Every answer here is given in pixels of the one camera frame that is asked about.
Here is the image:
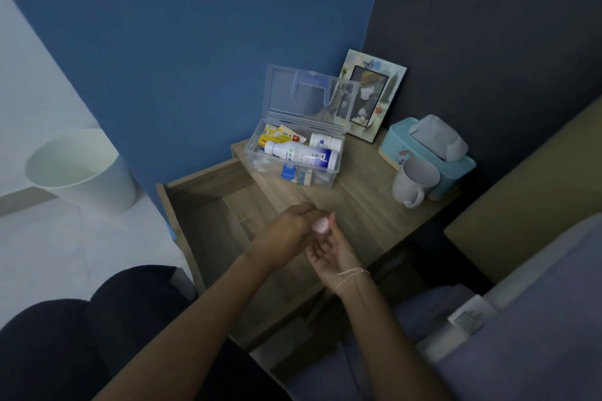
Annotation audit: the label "person's left hand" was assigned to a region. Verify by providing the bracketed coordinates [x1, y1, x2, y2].
[248, 201, 331, 271]

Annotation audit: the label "person's right hand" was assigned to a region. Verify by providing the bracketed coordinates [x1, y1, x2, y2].
[305, 213, 371, 292]

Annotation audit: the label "person's left forearm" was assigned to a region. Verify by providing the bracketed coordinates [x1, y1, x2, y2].
[93, 250, 273, 401]

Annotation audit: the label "person's right forearm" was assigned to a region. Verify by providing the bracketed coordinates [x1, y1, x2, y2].
[335, 274, 453, 401]

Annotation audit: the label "wooden nightstand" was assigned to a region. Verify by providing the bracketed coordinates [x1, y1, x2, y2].
[156, 127, 464, 385]

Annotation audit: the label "large white blue-label bottle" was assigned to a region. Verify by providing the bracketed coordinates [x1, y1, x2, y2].
[264, 140, 339, 172]

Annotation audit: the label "small white pill bottle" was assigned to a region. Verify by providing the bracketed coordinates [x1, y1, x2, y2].
[309, 133, 343, 154]

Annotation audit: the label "orange medicine packet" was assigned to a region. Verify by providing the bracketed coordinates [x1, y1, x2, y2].
[277, 125, 307, 144]

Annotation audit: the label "yellow medicine packet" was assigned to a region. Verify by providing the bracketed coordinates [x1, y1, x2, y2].
[260, 124, 294, 148]

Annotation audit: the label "wooden nightstand drawer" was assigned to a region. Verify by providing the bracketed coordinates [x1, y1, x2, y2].
[156, 157, 335, 351]

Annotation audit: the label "white mug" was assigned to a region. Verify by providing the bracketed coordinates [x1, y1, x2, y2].
[392, 157, 441, 210]

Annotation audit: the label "clear plastic medicine box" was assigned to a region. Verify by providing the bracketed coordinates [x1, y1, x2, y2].
[244, 64, 361, 189]

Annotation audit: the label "teal tissue box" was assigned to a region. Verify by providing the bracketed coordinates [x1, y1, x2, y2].
[378, 117, 477, 202]

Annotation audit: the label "white tissue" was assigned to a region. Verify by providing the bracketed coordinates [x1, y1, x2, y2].
[408, 114, 470, 163]

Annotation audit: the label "white fabric label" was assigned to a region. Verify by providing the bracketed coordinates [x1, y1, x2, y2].
[446, 294, 499, 336]

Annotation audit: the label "beige headboard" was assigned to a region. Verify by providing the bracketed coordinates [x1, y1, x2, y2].
[443, 95, 602, 285]

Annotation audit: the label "purple bed sheet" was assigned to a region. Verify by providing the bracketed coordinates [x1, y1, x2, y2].
[286, 213, 602, 401]

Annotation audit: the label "white waste bin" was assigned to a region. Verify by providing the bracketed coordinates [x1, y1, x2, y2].
[24, 128, 140, 217]

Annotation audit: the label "person's black trousers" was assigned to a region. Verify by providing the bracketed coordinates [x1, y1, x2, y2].
[0, 265, 293, 401]

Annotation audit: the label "white string wrist bracelet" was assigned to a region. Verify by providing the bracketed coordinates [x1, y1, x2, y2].
[335, 268, 371, 290]

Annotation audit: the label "floral picture frame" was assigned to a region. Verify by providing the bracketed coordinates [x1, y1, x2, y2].
[328, 48, 408, 144]

